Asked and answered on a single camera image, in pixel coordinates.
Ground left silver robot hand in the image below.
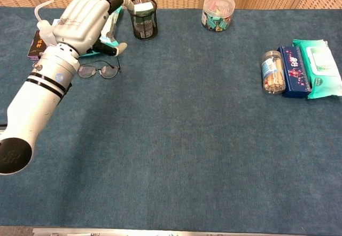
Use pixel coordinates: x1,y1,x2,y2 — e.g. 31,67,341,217
52,0,136,57

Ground thin-framed eyeglasses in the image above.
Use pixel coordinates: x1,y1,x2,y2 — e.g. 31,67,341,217
77,60,121,80

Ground teal white snack bag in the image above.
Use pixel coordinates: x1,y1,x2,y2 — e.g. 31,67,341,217
80,5,124,57

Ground translucent squeeze wash bottle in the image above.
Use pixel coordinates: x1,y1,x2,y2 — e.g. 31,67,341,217
34,0,58,47

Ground black box gold characters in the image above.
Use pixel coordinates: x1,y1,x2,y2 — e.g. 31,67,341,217
27,30,51,62

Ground black mesh pen holder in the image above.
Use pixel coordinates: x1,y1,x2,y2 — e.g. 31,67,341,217
127,0,159,41

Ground white green eraser box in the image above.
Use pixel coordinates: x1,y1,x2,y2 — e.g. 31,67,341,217
133,2,154,14

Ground clear jar of binder clips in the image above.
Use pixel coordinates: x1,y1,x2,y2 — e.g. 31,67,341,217
201,0,236,33

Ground blue felt table cover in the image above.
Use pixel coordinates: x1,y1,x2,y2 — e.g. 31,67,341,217
0,5,342,233

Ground clear jar of biscuit sticks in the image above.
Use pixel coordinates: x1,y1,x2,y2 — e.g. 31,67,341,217
261,50,286,95

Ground dark blue floral box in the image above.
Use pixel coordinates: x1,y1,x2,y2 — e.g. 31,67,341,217
277,45,313,99

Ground teal wet wipes pack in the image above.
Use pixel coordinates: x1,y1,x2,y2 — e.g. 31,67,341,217
292,38,342,100

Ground aluminium table edge rail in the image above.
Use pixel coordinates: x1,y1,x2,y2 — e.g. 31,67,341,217
32,227,308,236

